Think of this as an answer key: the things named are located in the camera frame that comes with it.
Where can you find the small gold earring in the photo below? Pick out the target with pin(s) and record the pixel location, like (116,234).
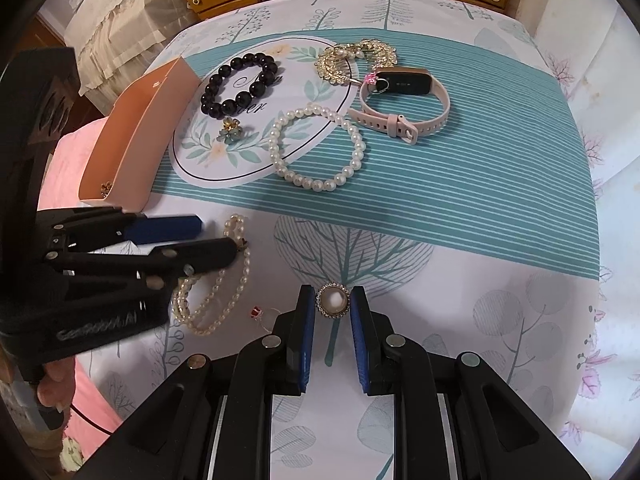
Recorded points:
(104,189)

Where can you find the pink blanket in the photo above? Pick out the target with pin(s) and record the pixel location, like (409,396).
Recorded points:
(65,160)

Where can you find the tree print tablecloth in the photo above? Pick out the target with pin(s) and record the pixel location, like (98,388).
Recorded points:
(450,210)

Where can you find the cream lace bed cover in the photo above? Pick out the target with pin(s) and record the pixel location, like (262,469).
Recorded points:
(125,10)

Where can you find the round pearl rhinestone brooch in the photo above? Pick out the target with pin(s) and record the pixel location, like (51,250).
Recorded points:
(332,300)

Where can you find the silver rhinestone hair clip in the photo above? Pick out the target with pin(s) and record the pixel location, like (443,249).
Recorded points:
(332,67)

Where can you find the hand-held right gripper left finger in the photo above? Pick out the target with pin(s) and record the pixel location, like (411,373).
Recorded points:
(305,345)

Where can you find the pink smart band watch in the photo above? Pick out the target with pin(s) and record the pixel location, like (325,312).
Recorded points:
(400,81)

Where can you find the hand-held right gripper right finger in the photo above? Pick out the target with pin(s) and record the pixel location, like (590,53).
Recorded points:
(361,345)

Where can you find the small flower earring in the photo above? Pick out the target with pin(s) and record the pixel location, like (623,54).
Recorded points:
(231,129)

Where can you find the person's left hand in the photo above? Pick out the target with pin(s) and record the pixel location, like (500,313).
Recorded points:
(52,385)

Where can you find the pink plastic box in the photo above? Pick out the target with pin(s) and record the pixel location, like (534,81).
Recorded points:
(125,180)

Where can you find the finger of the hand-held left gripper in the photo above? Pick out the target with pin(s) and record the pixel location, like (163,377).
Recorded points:
(200,255)
(165,227)

